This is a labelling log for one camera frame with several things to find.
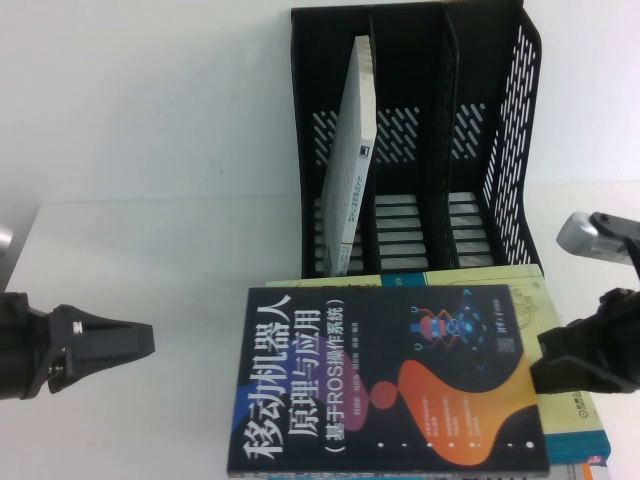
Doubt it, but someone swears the white paperback book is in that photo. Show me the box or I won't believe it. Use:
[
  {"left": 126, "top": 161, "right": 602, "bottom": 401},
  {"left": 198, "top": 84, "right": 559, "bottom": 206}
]
[{"left": 319, "top": 34, "right": 378, "bottom": 277}]

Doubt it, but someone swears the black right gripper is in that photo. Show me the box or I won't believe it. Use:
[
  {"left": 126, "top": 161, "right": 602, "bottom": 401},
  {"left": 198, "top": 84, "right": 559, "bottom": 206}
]
[{"left": 529, "top": 286, "right": 640, "bottom": 397}]

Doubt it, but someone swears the black plastic book stand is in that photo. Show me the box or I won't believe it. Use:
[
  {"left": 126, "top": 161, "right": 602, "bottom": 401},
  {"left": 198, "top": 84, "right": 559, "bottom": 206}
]
[{"left": 290, "top": 0, "right": 544, "bottom": 279}]

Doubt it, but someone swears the orange and white book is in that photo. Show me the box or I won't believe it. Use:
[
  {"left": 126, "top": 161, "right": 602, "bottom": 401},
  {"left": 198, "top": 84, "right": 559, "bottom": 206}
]
[{"left": 562, "top": 455, "right": 610, "bottom": 480}]

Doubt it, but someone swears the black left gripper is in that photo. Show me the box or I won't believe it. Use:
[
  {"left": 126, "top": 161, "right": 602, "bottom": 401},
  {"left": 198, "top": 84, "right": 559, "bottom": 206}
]
[{"left": 0, "top": 290, "right": 157, "bottom": 402}]

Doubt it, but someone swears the yellow-green teal hardcover book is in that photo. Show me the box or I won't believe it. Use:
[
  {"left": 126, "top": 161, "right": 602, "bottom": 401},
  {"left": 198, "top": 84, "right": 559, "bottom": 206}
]
[{"left": 264, "top": 263, "right": 612, "bottom": 480}]

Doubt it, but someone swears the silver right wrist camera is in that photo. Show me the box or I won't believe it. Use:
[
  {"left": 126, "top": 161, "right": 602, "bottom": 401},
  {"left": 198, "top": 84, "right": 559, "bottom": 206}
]
[{"left": 556, "top": 211, "right": 640, "bottom": 267}]

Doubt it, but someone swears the dark robot ROS book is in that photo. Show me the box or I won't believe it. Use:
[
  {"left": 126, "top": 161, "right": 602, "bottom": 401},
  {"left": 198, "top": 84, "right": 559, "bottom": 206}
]
[{"left": 227, "top": 283, "right": 552, "bottom": 479}]

